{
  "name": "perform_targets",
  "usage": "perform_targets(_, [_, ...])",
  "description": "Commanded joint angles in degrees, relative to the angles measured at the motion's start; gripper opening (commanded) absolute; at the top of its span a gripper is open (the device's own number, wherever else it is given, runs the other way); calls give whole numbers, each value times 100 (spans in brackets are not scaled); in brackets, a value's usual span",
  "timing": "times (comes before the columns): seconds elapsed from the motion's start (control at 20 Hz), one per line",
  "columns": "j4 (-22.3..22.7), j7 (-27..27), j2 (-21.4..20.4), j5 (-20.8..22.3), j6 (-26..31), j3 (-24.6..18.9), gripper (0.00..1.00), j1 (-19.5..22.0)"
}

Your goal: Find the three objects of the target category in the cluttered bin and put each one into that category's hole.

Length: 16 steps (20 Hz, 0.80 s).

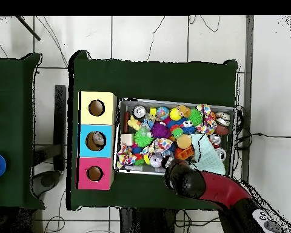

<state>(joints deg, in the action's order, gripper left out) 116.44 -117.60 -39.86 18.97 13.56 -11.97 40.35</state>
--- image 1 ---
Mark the polka-dot colourful cloth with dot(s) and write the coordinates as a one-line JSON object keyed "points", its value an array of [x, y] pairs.
{"points": [[207, 121], [160, 145]]}

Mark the clear plastic bottle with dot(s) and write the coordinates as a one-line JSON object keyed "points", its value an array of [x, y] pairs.
{"points": [[98, 139], [168, 161]]}

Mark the orange plastic block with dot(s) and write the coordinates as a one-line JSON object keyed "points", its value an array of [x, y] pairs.
{"points": [[184, 153]]}

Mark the mint waffle cloth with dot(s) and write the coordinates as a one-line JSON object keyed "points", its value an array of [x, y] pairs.
{"points": [[208, 157]]}

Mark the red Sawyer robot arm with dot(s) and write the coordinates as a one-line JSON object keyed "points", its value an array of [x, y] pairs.
{"points": [[223, 189]]}

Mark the metal mesh bin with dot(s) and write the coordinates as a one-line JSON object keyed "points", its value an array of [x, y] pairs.
{"points": [[128, 103]]}

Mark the wooden three-hole box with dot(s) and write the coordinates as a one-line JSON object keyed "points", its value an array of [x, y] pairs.
{"points": [[104, 150]]}

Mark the clear bottle with blue label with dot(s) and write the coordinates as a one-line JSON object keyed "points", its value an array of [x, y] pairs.
{"points": [[148, 122]]}

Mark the purple spiky rubber toy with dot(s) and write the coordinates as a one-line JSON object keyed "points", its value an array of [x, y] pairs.
{"points": [[160, 130]]}

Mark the silver drink can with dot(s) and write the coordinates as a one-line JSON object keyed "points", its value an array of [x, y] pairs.
{"points": [[139, 111]]}

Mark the globe print ball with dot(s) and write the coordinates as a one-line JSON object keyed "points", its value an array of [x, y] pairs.
{"points": [[162, 112]]}

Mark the brown teddy bear plush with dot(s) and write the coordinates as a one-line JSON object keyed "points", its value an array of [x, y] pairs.
{"points": [[185, 111]]}

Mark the dark green tablecloth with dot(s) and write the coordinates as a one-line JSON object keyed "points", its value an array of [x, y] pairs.
{"points": [[160, 80]]}

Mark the black upright stand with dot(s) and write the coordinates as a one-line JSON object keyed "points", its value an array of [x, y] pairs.
{"points": [[60, 126]]}

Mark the grey rounded base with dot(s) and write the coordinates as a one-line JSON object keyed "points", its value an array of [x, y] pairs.
{"points": [[47, 180]]}

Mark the black rod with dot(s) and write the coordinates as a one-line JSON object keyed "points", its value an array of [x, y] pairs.
{"points": [[29, 29]]}

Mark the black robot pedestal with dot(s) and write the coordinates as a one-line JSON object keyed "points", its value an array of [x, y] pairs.
{"points": [[145, 220]]}

